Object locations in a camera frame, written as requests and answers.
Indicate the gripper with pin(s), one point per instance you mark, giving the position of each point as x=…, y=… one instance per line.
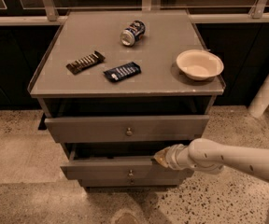
x=173, y=156

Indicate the white pole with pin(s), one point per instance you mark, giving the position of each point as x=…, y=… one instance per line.
x=266, y=87

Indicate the grey top drawer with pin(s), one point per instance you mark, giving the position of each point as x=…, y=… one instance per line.
x=126, y=129

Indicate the blue soda can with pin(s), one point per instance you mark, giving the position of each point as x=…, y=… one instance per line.
x=133, y=33

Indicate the grey bottom drawer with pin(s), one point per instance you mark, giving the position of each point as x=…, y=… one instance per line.
x=129, y=182

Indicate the brown snack bar wrapper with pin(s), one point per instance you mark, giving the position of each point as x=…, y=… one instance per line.
x=85, y=62

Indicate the grey drawer cabinet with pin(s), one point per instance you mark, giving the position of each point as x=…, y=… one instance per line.
x=161, y=89

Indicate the grey drawer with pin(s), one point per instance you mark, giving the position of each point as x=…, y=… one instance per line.
x=118, y=161
x=126, y=129
x=129, y=182

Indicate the blue snack bar wrapper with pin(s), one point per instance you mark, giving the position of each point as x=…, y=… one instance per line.
x=122, y=72

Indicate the white paper bowl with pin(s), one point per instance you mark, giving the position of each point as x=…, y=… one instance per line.
x=199, y=64

